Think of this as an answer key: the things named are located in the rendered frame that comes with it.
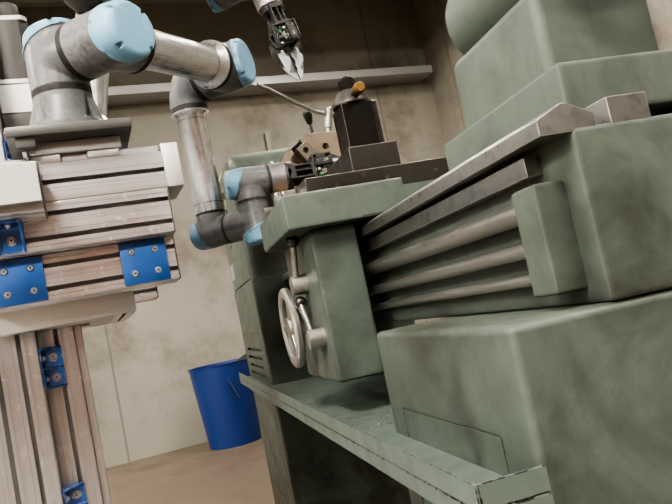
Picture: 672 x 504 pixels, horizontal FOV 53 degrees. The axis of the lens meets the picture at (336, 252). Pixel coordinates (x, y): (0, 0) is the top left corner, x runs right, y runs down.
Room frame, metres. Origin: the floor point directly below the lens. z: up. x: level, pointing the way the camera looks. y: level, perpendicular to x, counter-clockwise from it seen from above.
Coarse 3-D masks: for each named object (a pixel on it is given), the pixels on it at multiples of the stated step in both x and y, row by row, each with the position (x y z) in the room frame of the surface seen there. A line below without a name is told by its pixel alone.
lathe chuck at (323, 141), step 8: (304, 136) 1.94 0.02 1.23; (312, 136) 1.94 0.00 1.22; (320, 136) 1.95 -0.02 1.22; (328, 136) 1.95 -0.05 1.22; (336, 136) 1.96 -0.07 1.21; (312, 144) 1.94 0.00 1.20; (320, 144) 1.95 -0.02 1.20; (328, 144) 1.95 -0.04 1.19; (336, 144) 1.96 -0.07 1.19; (288, 152) 1.92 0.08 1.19; (320, 152) 1.94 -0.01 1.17; (336, 152) 1.96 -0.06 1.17; (280, 160) 1.94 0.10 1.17; (288, 160) 1.92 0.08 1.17; (296, 160) 1.93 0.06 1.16
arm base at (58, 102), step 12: (48, 84) 1.28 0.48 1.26; (60, 84) 1.28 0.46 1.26; (72, 84) 1.29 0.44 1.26; (84, 84) 1.31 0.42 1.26; (36, 96) 1.29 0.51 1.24; (48, 96) 1.28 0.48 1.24; (60, 96) 1.28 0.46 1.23; (72, 96) 1.29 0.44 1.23; (84, 96) 1.31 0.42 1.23; (36, 108) 1.28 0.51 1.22; (48, 108) 1.27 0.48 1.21; (60, 108) 1.27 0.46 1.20; (72, 108) 1.28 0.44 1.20; (84, 108) 1.29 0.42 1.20; (96, 108) 1.33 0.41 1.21; (36, 120) 1.28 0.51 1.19; (48, 120) 1.26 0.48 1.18; (60, 120) 1.26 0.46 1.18; (72, 120) 1.27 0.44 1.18; (84, 120) 1.28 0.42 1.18
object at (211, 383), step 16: (208, 368) 4.31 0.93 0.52; (224, 368) 4.32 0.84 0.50; (240, 368) 4.37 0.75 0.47; (192, 384) 4.46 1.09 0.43; (208, 384) 4.33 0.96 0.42; (224, 384) 4.32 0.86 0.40; (240, 384) 4.37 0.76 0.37; (208, 400) 4.34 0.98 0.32; (224, 400) 4.33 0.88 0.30; (240, 400) 4.36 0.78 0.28; (208, 416) 4.37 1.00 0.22; (224, 416) 4.33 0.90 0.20; (240, 416) 4.36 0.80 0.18; (256, 416) 4.47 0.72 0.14; (208, 432) 4.41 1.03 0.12; (224, 432) 4.34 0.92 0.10; (240, 432) 4.36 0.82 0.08; (256, 432) 4.45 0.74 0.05; (224, 448) 4.36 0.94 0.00
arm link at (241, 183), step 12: (240, 168) 1.65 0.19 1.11; (252, 168) 1.65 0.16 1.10; (264, 168) 1.65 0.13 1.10; (228, 180) 1.63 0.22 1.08; (240, 180) 1.63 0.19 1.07; (252, 180) 1.64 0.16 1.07; (264, 180) 1.65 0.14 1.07; (228, 192) 1.64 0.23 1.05; (240, 192) 1.64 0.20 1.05; (252, 192) 1.64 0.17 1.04; (264, 192) 1.66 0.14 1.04
